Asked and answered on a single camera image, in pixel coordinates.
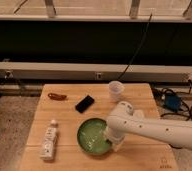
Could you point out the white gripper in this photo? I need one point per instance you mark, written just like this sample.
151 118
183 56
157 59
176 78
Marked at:
115 137

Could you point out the green ceramic bowl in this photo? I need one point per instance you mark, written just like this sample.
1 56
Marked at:
91 139

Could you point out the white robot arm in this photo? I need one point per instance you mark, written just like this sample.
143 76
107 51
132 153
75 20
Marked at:
125 119

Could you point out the black rectangular block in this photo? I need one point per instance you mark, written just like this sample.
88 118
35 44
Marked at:
84 104

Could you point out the clear plastic cup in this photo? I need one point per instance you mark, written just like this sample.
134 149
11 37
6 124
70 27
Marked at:
116 89

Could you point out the blue power adapter box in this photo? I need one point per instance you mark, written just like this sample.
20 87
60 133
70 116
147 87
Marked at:
172 102

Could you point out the white tube bottle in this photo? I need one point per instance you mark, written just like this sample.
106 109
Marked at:
49 140

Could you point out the red-brown small object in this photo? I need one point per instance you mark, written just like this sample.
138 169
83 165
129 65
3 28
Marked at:
57 97

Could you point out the metal rail beam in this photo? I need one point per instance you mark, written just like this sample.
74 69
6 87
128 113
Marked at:
95 72

